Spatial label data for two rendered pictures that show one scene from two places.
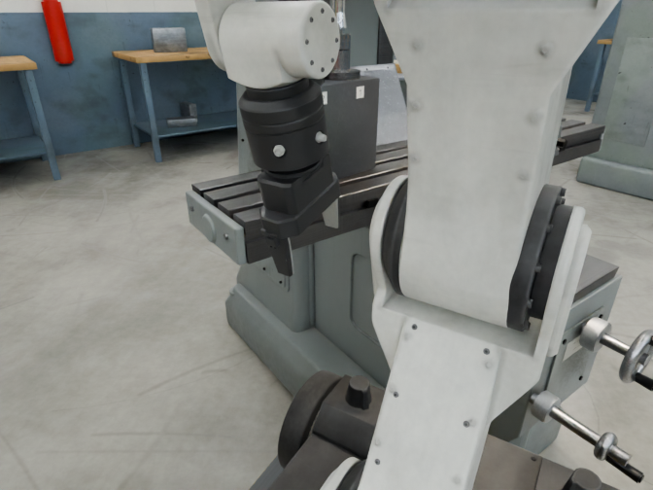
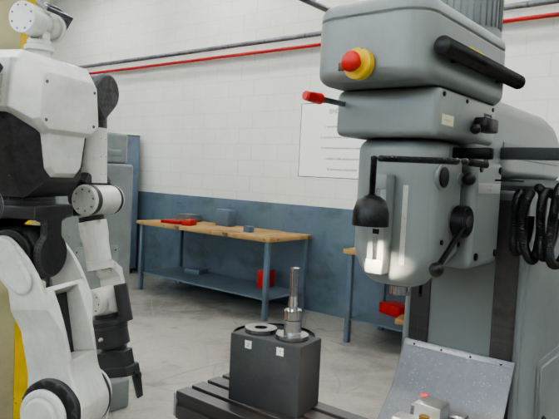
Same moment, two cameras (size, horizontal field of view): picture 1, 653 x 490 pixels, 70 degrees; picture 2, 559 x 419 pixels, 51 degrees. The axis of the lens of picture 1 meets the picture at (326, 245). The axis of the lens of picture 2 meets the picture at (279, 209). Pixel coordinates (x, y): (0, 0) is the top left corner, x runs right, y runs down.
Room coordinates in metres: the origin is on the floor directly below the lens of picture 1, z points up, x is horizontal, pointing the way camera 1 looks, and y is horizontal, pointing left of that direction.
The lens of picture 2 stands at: (0.53, -1.50, 1.54)
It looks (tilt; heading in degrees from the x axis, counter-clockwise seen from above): 3 degrees down; 75
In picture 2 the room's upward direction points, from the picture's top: 3 degrees clockwise
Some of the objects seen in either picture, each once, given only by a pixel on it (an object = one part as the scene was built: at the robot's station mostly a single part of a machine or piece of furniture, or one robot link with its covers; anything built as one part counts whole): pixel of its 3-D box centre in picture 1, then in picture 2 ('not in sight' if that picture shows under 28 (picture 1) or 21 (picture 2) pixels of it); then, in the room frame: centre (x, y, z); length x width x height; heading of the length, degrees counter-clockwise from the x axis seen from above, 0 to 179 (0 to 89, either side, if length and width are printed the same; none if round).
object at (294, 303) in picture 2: (338, 0); (294, 288); (0.98, -0.02, 1.24); 0.03 x 0.03 x 0.11
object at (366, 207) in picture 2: not in sight; (371, 209); (1.00, -0.44, 1.48); 0.07 x 0.07 x 0.06
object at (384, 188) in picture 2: not in sight; (379, 224); (1.06, -0.36, 1.45); 0.04 x 0.04 x 0.21; 36
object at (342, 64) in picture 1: (338, 54); (292, 322); (0.98, -0.02, 1.14); 0.05 x 0.05 x 0.06
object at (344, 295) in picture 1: (432, 316); not in sight; (1.13, -0.31, 0.42); 0.80 x 0.30 x 0.60; 36
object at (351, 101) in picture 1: (320, 124); (274, 366); (0.94, 0.01, 1.01); 0.22 x 0.12 x 0.20; 134
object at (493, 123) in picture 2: not in sight; (480, 126); (1.28, -0.37, 1.66); 0.12 x 0.04 x 0.04; 36
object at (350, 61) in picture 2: not in sight; (352, 61); (0.94, -0.45, 1.76); 0.04 x 0.03 x 0.04; 126
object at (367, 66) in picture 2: not in sight; (358, 64); (0.96, -0.43, 1.76); 0.06 x 0.02 x 0.06; 126
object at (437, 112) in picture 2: not in sight; (418, 120); (1.18, -0.27, 1.68); 0.34 x 0.24 x 0.10; 36
